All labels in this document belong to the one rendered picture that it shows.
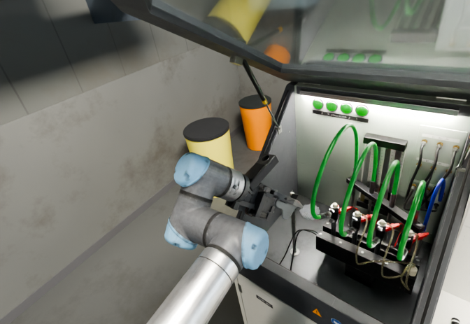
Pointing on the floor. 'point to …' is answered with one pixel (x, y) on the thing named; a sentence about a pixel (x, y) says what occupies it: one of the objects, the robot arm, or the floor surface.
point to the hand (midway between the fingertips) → (290, 199)
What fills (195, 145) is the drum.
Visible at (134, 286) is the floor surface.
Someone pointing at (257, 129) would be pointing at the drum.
